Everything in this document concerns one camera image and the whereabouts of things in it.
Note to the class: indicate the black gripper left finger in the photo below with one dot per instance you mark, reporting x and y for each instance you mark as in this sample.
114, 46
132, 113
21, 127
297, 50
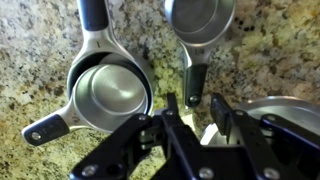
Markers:
182, 139

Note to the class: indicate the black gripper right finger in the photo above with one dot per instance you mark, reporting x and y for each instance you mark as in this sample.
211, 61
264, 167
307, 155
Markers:
254, 157

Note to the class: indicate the medium steel measuring cup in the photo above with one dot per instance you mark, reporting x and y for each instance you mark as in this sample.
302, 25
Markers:
103, 98

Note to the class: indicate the small steel measuring cup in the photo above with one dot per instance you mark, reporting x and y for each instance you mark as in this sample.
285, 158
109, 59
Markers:
198, 24

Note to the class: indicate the large steel measuring cup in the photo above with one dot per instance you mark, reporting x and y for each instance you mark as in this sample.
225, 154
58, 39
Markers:
100, 46

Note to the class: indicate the steel mixing bowl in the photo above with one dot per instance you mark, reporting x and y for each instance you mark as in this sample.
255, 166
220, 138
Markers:
292, 118

